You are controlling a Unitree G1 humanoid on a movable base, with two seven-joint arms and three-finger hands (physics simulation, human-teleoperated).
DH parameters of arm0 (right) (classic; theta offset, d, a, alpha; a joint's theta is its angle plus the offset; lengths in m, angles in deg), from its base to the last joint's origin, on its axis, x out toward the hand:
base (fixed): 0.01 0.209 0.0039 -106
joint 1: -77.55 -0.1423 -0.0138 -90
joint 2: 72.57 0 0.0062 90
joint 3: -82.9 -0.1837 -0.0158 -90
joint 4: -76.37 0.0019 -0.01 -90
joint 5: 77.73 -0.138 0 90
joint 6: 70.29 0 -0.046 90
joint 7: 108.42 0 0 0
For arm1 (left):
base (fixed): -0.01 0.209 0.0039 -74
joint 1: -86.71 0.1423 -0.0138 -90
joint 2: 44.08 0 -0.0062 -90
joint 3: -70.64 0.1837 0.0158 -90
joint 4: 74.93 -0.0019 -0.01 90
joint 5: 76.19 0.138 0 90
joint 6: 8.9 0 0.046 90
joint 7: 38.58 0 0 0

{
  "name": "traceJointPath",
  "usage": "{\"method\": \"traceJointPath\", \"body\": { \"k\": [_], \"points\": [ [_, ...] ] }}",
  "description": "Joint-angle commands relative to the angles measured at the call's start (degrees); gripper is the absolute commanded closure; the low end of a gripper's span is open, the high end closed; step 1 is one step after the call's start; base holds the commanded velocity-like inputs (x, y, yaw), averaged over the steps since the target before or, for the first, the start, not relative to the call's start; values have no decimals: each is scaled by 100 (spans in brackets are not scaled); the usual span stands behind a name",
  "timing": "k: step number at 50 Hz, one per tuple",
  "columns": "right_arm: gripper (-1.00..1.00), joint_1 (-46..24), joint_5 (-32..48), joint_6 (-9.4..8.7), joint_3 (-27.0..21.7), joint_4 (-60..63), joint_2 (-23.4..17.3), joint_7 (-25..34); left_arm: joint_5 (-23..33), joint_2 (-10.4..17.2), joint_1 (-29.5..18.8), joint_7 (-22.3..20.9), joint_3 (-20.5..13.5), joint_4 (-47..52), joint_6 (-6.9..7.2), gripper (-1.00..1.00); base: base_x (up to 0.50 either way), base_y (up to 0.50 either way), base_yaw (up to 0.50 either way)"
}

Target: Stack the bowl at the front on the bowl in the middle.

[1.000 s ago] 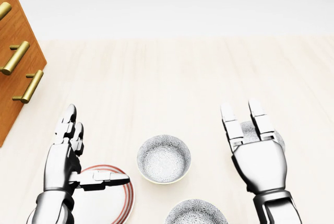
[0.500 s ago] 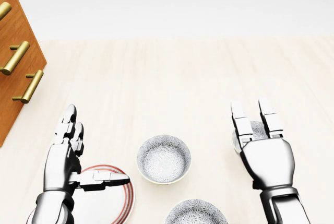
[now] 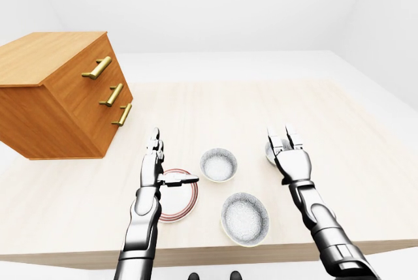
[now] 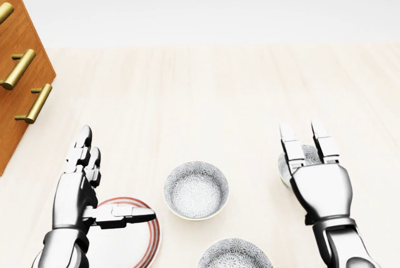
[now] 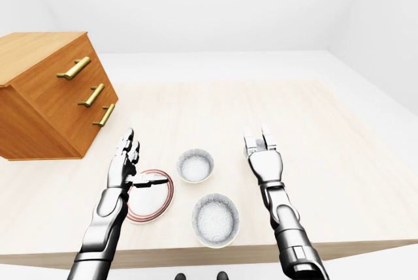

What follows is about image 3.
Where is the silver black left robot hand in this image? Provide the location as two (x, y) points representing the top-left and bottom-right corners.
(140, 127), (200, 191)

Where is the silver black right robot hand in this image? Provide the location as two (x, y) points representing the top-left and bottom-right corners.
(266, 125), (314, 185)

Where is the speckled patterned bowl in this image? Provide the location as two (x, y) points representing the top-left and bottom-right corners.
(199, 147), (238, 184)
(219, 192), (272, 249)
(264, 138), (293, 168)

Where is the white plate with red rings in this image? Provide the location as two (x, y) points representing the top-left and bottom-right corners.
(157, 168), (200, 225)

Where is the wooden drawer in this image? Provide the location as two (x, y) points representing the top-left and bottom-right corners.
(39, 33), (120, 115)
(64, 59), (128, 138)
(86, 80), (135, 159)

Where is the wooden cabinet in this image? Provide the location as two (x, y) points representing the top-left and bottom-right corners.
(0, 31), (135, 161)

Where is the brass drawer handle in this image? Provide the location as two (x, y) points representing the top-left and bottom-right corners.
(99, 83), (125, 108)
(81, 56), (113, 80)
(111, 102), (133, 127)

